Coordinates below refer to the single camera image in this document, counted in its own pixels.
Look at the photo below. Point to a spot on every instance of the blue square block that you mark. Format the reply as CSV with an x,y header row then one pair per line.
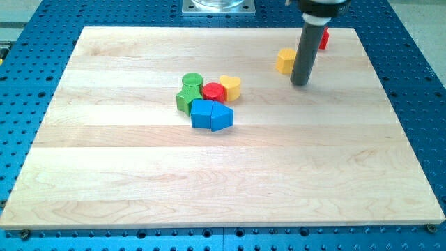
x,y
201,113

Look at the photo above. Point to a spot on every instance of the gray cylindrical pusher rod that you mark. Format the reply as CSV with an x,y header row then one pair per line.
x,y
310,39

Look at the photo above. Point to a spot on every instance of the wooden board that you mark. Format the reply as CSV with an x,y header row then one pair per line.
x,y
114,152

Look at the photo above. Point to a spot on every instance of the yellow heart block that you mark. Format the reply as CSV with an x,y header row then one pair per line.
x,y
231,87

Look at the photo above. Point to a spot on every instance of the board clamp screw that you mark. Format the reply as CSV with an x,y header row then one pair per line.
x,y
431,228
24,234

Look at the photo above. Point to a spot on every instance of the red block behind rod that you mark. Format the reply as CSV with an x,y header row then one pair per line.
x,y
324,39

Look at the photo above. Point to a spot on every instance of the yellow hexagon block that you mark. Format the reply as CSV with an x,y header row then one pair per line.
x,y
285,60

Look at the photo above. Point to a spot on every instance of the red cylinder block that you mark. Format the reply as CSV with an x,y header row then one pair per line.
x,y
213,91

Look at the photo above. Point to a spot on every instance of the green cylinder block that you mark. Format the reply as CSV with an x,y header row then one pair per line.
x,y
193,80

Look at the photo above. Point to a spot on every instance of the black robot arm end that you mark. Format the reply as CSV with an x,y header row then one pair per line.
x,y
324,8

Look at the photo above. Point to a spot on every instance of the right board clamp screw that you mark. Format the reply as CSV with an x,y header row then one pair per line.
x,y
431,228

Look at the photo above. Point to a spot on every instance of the blue pentagon block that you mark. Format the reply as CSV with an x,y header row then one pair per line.
x,y
221,116

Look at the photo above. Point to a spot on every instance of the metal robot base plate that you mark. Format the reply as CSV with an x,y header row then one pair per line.
x,y
217,7

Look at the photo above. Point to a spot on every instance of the green star block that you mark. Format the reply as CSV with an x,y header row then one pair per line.
x,y
186,96

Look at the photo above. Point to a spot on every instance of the left board clamp screw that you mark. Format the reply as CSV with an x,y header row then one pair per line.
x,y
24,234

